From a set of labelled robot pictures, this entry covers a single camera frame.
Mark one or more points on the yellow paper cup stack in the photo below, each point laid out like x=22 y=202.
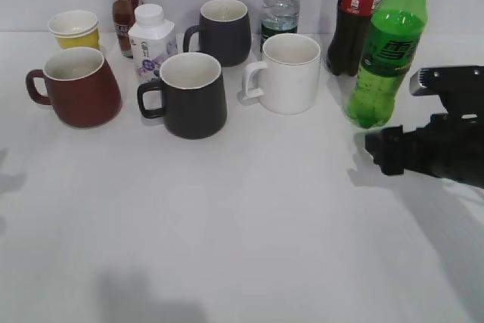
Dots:
x=77 y=28

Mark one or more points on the red-brown ceramic mug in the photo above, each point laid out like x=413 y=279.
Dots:
x=80 y=86

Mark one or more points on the white milk carton bottle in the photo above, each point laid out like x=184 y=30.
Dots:
x=153 y=40

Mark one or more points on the black mug front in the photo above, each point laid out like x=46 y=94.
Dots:
x=188 y=94

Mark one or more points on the dark cola bottle red label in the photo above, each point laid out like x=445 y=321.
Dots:
x=353 y=22

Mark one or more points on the clear water bottle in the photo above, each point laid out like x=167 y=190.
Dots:
x=277 y=17

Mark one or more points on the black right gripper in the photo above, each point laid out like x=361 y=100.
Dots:
x=449 y=146

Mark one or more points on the green soda bottle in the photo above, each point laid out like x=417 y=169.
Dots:
x=394 y=35

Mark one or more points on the white ceramic mug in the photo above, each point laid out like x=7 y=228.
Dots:
x=285 y=81

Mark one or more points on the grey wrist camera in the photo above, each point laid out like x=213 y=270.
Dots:
x=449 y=79

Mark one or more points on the dark grey mug rear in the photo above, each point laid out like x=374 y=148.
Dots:
x=224 y=31

